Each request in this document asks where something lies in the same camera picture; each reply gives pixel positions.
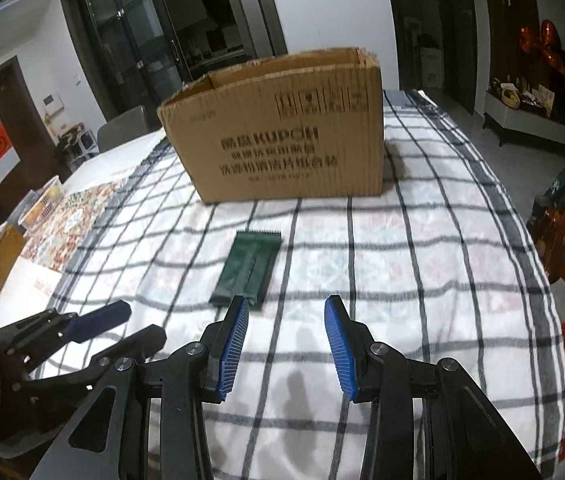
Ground colourful patterned mat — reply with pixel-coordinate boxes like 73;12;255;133
24;182;136;274

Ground black white checked tablecloth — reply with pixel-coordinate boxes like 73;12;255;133
27;88;565;480

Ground white low cabinet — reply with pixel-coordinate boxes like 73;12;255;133
482;87;565;154

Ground white storage rack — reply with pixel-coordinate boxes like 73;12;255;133
57;122;98;171

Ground brown cardboard box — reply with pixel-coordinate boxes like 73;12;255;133
156;47;386;206

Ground brown cardboard piece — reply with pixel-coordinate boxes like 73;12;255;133
0;224;28;295

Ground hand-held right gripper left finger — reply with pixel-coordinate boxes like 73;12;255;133
27;295;251;480

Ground clear plastic container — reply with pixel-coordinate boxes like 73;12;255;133
17;175;66;226

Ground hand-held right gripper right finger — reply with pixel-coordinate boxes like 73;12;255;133
323;295;543;480

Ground glass sliding door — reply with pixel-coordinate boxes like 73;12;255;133
59;0;289;117

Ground red foil balloons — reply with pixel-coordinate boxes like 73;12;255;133
519;19;564;69

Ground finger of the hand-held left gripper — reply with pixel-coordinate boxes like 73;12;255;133
0;300;132;361
27;324;168;386

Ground grey chair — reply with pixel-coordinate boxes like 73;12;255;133
97;105;166;154

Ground dark green snack packet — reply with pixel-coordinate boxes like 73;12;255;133
209;228;283;311

